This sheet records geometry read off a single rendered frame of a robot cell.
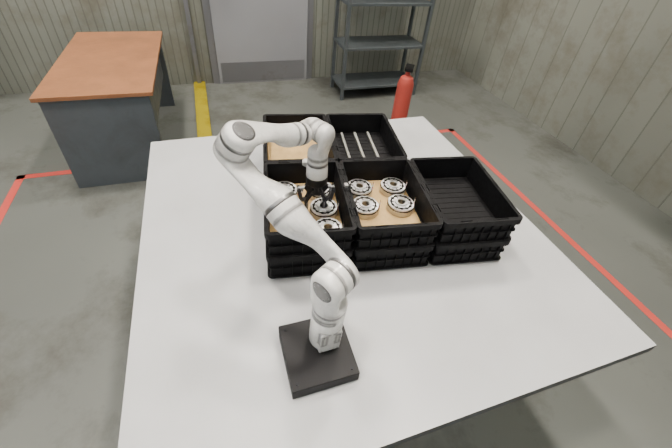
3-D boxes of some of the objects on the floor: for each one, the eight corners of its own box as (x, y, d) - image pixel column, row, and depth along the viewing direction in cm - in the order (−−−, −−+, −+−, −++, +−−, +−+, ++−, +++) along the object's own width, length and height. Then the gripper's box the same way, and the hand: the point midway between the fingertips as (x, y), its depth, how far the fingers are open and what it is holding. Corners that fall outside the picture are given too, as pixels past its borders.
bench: (558, 424, 164) (657, 345, 119) (177, 581, 119) (106, 548, 74) (402, 199, 279) (423, 116, 234) (178, 235, 234) (150, 141, 189)
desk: (177, 103, 372) (162, 30, 327) (175, 178, 278) (152, 92, 233) (104, 107, 353) (76, 32, 309) (74, 190, 260) (28, 98, 215)
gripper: (295, 180, 122) (295, 216, 132) (340, 179, 124) (336, 214, 134) (294, 167, 127) (294, 202, 138) (336, 166, 130) (333, 200, 140)
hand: (315, 205), depth 135 cm, fingers open, 5 cm apart
